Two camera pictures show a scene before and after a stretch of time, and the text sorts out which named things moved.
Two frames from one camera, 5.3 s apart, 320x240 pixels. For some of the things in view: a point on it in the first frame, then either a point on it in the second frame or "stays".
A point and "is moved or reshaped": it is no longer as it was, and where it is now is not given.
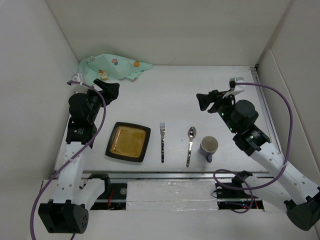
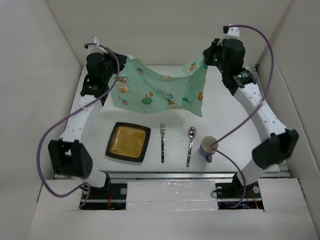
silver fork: (162, 130) stays
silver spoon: (192, 133) stays
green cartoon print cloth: (109, 66) is moved or reshaped
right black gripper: (205, 99) → (209, 53)
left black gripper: (110, 89) → (109, 56)
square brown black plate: (128, 141) stays
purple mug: (208, 146) stays
